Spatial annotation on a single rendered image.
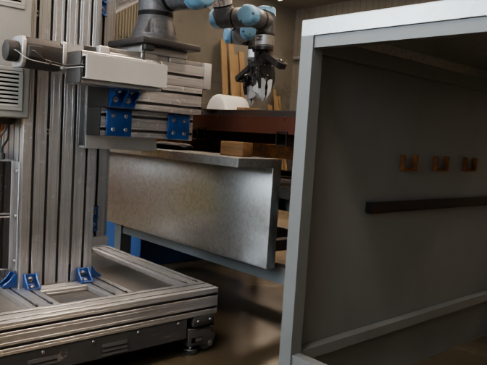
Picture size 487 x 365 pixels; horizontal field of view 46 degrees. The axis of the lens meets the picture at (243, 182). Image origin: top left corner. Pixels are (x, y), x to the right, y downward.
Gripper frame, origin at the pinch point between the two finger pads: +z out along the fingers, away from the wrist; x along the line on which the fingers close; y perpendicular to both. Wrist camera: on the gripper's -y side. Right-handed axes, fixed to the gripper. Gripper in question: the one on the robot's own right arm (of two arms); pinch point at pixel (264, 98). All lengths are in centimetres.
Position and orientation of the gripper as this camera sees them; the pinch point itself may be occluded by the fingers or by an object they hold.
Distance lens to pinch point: 227.4
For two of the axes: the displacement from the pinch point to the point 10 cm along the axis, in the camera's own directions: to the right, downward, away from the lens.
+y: -6.7, -1.0, 7.4
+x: -7.4, 0.1, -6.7
